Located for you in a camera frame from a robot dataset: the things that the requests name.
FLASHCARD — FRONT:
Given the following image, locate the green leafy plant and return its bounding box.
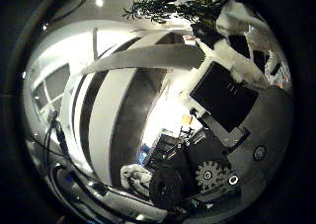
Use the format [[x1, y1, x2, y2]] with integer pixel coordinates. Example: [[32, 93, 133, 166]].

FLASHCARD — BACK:
[[121, 0, 211, 25]]

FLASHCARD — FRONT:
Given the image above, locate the black cable bundle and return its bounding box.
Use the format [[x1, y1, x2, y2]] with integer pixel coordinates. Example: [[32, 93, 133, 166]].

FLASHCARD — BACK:
[[41, 110, 110, 202]]

